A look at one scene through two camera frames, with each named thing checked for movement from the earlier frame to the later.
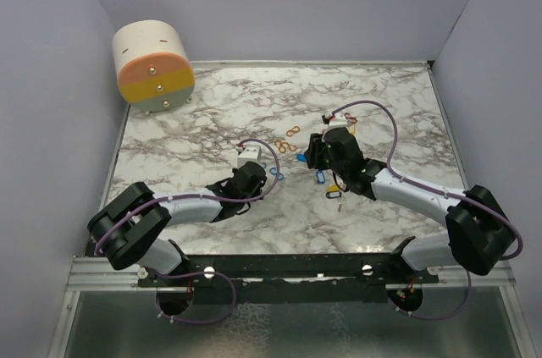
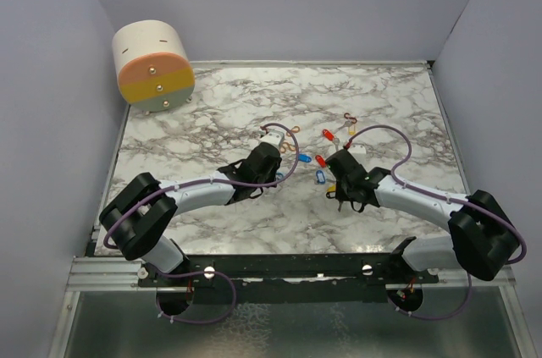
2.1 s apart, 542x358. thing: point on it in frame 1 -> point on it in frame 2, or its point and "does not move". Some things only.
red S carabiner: (350, 118) does not move
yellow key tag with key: (352, 127) does not move
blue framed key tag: (320, 177) does not move
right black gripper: (317, 145) -> (340, 195)
